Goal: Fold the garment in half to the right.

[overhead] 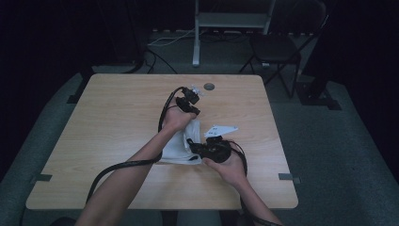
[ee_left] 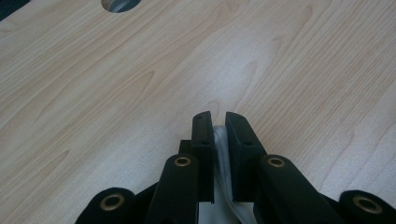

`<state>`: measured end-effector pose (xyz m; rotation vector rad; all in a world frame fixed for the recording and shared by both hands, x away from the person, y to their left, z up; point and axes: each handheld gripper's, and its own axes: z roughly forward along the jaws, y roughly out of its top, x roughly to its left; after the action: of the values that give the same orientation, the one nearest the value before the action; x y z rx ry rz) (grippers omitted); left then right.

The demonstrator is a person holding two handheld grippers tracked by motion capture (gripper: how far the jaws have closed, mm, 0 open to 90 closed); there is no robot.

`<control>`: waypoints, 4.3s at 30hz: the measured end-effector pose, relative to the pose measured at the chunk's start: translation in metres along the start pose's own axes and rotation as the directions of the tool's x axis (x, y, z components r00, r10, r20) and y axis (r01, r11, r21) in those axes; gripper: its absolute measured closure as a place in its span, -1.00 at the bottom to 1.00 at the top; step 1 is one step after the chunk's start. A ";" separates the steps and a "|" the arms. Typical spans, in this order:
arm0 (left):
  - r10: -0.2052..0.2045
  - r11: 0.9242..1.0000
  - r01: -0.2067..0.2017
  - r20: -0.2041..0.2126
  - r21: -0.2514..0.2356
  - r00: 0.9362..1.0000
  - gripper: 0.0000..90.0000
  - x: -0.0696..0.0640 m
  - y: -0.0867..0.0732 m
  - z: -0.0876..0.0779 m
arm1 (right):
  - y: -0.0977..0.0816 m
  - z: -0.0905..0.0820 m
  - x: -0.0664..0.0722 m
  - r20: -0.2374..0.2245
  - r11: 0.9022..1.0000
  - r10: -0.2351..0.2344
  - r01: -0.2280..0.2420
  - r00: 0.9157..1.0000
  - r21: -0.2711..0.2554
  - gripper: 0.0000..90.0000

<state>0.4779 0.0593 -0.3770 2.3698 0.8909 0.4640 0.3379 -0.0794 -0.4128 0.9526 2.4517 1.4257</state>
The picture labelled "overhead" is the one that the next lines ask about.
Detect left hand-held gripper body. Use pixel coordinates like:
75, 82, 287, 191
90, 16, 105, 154
175, 84, 205, 116

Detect black floor stand base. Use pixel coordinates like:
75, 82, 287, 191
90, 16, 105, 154
295, 79, 343, 111

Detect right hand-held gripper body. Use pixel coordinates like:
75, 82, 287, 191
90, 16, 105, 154
196, 125, 239, 164

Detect white floor cable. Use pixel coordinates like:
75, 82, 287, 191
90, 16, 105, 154
147, 28, 206, 47

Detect person's left hand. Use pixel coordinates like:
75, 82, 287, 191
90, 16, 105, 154
162, 105, 198, 134

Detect left hand-held gripper black cable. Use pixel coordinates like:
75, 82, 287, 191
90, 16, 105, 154
86, 86, 186, 205

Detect black floor cable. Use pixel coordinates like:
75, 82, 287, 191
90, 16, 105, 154
144, 46, 179, 75

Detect grey metal stand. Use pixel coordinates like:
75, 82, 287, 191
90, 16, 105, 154
192, 0, 277, 68

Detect person's right hand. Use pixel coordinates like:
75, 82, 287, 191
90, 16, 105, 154
201, 150, 249, 190

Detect black folding chair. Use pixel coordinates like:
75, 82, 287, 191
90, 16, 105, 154
239, 0, 330, 99

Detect right hand-held gripper black cable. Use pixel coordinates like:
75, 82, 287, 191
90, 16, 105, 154
230, 140, 283, 226

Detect hand-held gripper black cable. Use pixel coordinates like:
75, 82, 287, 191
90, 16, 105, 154
86, 86, 186, 205
230, 140, 283, 226

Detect grey tape strip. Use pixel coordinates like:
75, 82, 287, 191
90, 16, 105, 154
30, 173, 54, 185
278, 172, 302, 185

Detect white printed tank top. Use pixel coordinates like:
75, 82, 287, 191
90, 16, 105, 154
159, 118, 203, 166

